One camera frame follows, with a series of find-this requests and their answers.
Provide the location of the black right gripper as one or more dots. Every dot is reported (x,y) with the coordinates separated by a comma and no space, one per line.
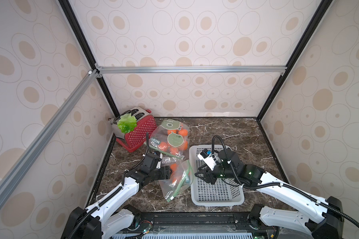
(208,173)

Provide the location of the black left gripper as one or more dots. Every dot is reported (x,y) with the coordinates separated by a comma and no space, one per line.
(166,172)

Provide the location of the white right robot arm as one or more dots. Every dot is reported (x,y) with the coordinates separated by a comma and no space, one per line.
(312,215)

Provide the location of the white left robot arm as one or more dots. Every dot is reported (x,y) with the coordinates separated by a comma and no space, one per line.
(104,219)

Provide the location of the white perforated plastic basket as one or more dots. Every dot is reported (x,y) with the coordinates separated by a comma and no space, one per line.
(223,193)

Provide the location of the red polka-dot toaster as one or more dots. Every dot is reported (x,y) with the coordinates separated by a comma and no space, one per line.
(146,123)

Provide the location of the green plastic lettuce leaf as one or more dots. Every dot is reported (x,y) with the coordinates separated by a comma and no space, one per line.
(127,123)

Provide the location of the aluminium rear cross bar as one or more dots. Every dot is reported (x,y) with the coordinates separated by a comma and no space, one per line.
(191,69)

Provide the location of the aluminium left side bar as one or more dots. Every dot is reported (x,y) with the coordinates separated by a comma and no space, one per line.
(12,179)

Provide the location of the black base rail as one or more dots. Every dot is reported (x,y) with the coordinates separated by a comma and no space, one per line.
(217,225)

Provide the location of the black left corner post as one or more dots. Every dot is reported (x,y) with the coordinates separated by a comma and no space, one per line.
(67,10)

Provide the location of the black corner frame post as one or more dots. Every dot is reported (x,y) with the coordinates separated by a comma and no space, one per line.
(312,26)

